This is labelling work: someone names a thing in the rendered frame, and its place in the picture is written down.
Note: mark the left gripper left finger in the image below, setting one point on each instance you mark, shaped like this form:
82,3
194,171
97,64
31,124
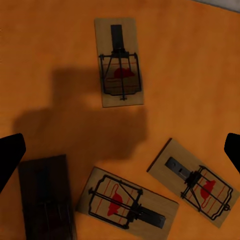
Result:
12,149

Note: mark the mousetrap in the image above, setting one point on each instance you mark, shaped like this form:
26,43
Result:
194,182
119,62
46,198
127,206

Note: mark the cabinet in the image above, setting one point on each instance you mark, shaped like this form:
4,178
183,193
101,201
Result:
50,92

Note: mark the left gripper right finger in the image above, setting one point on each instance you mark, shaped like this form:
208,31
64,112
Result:
232,149

